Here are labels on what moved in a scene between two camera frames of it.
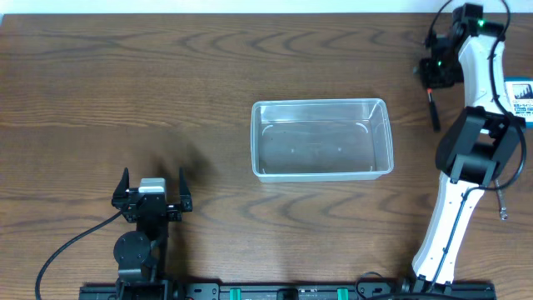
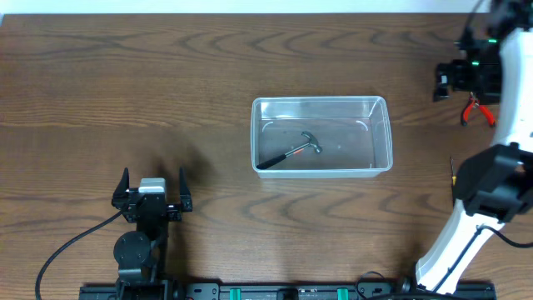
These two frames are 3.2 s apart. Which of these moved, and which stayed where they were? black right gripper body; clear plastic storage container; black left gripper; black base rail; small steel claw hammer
Moved: black right gripper body; small steel claw hammer
Stayed: black left gripper; clear plastic storage container; black base rail
